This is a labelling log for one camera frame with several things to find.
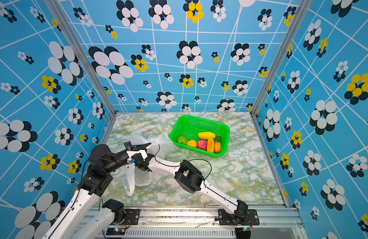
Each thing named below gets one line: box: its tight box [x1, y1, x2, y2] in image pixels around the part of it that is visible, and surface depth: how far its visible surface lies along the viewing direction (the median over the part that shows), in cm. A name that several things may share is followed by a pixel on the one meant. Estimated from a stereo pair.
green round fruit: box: [177, 135, 187, 145], surface depth 98 cm
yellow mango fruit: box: [197, 131, 216, 140], surface depth 104 cm
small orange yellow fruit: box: [186, 139, 198, 148], surface depth 98 cm
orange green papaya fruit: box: [213, 136, 222, 154], surface depth 98 cm
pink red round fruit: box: [196, 139, 208, 151], surface depth 96 cm
